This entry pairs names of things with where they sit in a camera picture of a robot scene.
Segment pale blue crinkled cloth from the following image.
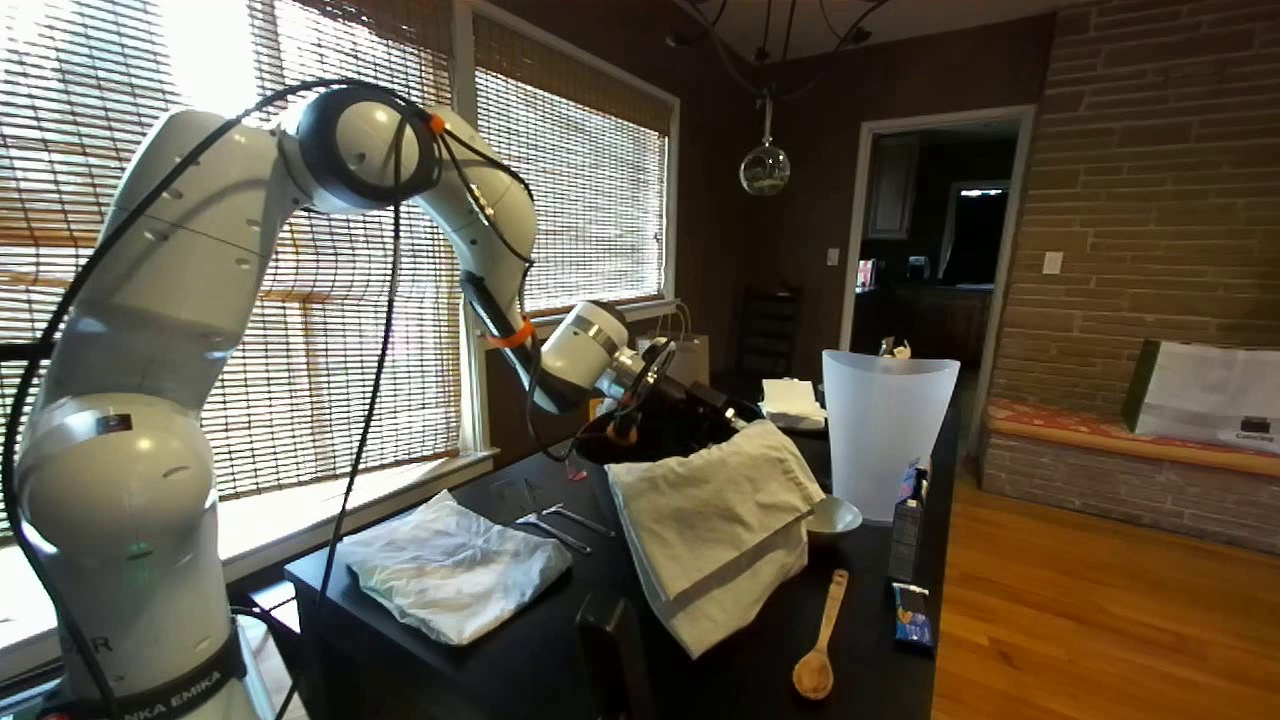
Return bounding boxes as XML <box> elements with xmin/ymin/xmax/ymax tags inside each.
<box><xmin>337</xmin><ymin>490</ymin><xmax>577</xmax><ymax>652</ymax></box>

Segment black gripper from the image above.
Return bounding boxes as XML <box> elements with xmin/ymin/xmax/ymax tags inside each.
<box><xmin>596</xmin><ymin>336</ymin><xmax>741</xmax><ymax>461</ymax></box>

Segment black bin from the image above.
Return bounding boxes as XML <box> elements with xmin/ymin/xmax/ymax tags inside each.
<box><xmin>582</xmin><ymin>406</ymin><xmax>802</xmax><ymax>720</ymax></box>

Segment white paper bag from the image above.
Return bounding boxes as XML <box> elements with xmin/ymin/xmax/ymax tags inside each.
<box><xmin>658</xmin><ymin>299</ymin><xmax>717</xmax><ymax>391</ymax></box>

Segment dark small shelf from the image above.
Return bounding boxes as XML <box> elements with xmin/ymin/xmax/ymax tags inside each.
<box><xmin>741</xmin><ymin>283</ymin><xmax>802</xmax><ymax>384</ymax></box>

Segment dark bottle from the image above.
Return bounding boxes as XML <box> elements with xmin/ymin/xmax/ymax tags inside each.
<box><xmin>887</xmin><ymin>461</ymin><xmax>933</xmax><ymax>587</ymax></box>

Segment wooden spoon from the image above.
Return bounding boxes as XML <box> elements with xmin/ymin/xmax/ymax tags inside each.
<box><xmin>786</xmin><ymin>565</ymin><xmax>850</xmax><ymax>704</ymax></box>

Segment translucent white bin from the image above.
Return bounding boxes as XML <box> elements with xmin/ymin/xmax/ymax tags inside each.
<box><xmin>815</xmin><ymin>349</ymin><xmax>963</xmax><ymax>529</ymax></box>

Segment black wooden table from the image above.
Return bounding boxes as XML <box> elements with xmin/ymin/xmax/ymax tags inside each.
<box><xmin>284</xmin><ymin>398</ymin><xmax>963</xmax><ymax>720</ymax></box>

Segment silver metal tongs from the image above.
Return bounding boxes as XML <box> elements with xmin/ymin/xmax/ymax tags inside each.
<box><xmin>513</xmin><ymin>502</ymin><xmax>619</xmax><ymax>555</ymax></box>

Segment wide bamboo window blind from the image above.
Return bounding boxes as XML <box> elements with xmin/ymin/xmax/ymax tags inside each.
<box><xmin>0</xmin><ymin>0</ymin><xmax>462</xmax><ymax>503</ymax></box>

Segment white door frame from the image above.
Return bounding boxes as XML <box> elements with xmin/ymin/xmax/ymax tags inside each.
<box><xmin>837</xmin><ymin>103</ymin><xmax>1039</xmax><ymax>473</ymax></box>

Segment hanging glass globe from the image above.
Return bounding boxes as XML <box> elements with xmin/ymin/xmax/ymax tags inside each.
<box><xmin>735</xmin><ymin>93</ymin><xmax>797</xmax><ymax>202</ymax></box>

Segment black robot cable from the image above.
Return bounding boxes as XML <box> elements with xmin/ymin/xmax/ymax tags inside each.
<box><xmin>0</xmin><ymin>77</ymin><xmax>682</xmax><ymax>720</ymax></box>

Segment small folded white cloth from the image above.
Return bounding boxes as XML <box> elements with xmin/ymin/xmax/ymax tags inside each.
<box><xmin>755</xmin><ymin>375</ymin><xmax>830</xmax><ymax>433</ymax></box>

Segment narrow bamboo window blind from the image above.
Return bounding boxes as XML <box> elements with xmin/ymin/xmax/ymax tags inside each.
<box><xmin>477</xmin><ymin>64</ymin><xmax>670</xmax><ymax>313</ymax></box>

